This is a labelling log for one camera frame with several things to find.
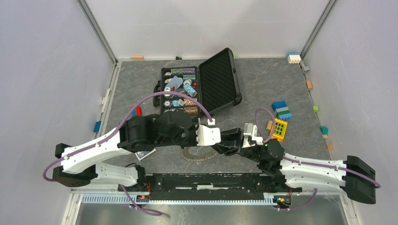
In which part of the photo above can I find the large ring of keyrings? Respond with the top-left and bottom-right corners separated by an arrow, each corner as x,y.
179,147 -> 218,164

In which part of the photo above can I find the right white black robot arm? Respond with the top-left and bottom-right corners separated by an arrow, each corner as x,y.
237,140 -> 381,204

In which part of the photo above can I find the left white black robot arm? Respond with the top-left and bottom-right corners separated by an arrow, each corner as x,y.
52,110 -> 243,191

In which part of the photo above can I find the wooden cylinder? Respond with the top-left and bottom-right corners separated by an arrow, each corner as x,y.
266,120 -> 273,131

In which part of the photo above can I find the yellow window brick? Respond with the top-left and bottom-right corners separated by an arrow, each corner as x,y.
272,119 -> 288,142

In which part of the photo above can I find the blue green brick stack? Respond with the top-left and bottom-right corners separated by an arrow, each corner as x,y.
271,101 -> 292,121

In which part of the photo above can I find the black poker chip case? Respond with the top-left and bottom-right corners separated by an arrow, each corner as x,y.
153,48 -> 242,116

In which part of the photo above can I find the teal brick right edge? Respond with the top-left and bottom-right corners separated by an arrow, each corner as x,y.
320,126 -> 329,135

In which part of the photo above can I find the tan block right edge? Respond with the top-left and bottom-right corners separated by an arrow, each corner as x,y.
326,143 -> 335,151

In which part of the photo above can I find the orange block right edge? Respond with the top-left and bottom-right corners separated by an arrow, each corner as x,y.
306,81 -> 313,91

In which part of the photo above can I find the blue playing card deck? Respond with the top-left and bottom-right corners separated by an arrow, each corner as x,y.
135,149 -> 156,161

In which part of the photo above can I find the white blue corner brick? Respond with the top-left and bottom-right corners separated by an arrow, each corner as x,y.
287,52 -> 301,64

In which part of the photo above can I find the red blue brick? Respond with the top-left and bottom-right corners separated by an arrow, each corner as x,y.
131,106 -> 142,117

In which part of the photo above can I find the tan wooden block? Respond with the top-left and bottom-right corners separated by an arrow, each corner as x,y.
130,55 -> 144,61

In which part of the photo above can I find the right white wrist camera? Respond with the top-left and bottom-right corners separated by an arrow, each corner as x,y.
242,123 -> 263,148

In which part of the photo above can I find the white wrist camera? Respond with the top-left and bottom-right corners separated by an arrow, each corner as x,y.
242,123 -> 263,148
196,119 -> 221,146

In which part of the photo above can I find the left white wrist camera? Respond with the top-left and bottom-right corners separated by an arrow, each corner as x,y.
196,119 -> 221,146

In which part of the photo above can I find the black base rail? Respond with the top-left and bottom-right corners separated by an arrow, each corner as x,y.
125,173 -> 302,201

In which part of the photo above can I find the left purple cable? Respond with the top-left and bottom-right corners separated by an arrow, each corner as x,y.
42,90 -> 214,182

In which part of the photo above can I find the blue brick on left rail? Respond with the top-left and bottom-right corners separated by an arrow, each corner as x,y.
93,121 -> 101,134

